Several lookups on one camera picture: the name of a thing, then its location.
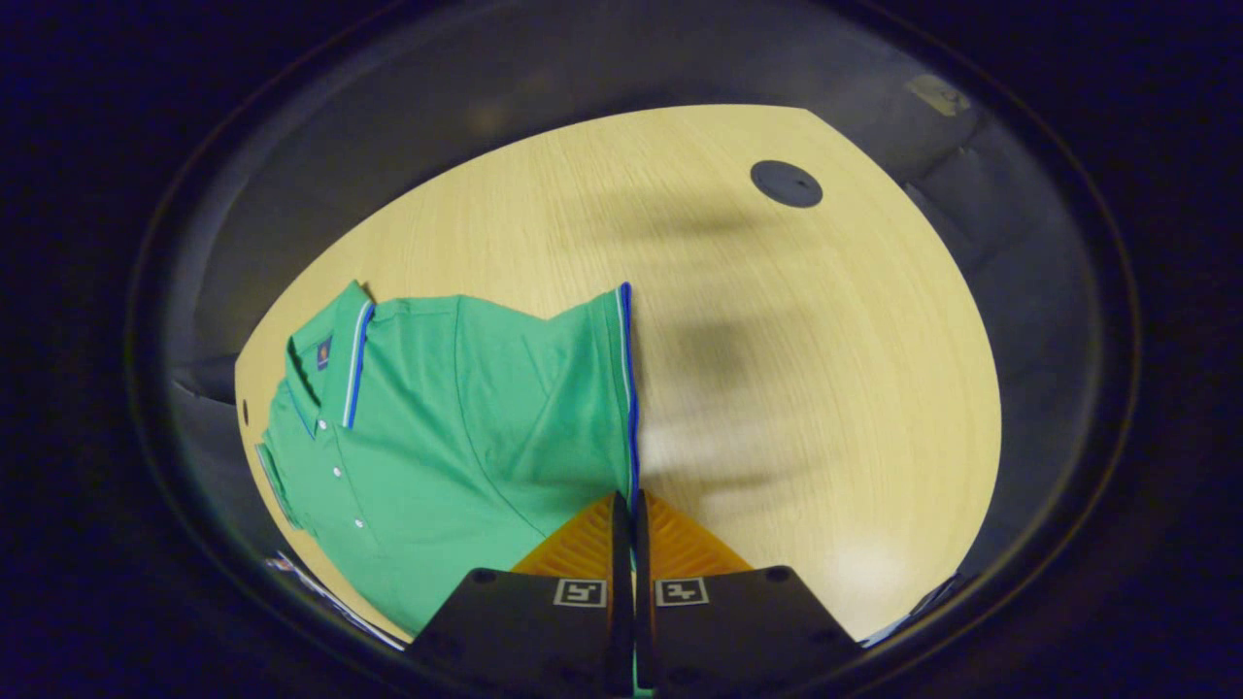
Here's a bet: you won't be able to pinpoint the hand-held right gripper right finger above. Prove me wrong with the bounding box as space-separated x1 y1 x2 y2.
636 488 863 696

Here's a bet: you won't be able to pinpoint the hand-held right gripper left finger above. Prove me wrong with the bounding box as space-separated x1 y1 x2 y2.
406 490 634 699

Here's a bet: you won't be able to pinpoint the green T-shirt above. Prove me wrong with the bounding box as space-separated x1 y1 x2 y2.
254 280 644 640

